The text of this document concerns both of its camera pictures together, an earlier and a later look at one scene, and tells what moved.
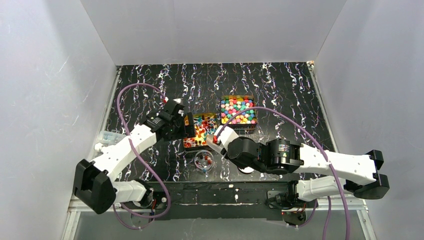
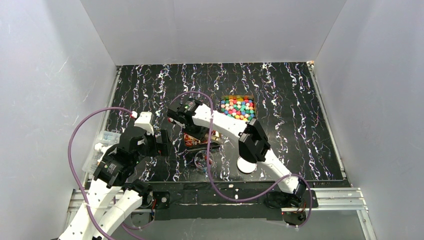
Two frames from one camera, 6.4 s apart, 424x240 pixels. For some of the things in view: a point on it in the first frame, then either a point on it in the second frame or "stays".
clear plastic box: x=109 y=137 stays
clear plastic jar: x=204 y=160 stays
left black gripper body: x=180 y=126 to x=164 y=142
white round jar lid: x=247 y=170 stays
